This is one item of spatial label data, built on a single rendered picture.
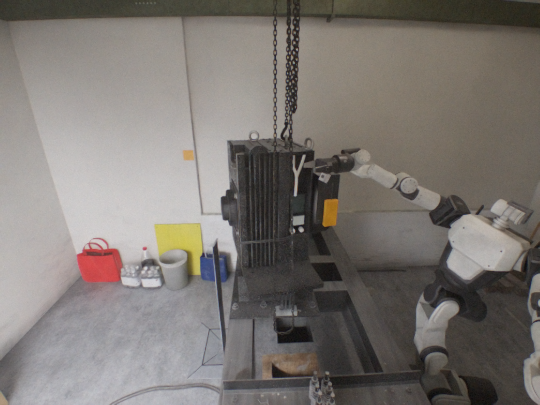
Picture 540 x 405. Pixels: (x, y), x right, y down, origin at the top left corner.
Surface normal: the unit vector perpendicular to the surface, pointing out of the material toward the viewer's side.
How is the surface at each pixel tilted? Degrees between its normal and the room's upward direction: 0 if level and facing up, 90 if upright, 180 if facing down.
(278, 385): 83
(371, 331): 0
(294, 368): 90
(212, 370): 10
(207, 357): 7
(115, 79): 90
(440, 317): 90
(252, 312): 0
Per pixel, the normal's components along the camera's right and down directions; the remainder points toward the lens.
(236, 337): 0.00, -0.93
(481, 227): -0.36, -0.65
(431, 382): -0.15, 0.37
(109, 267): 0.13, 0.33
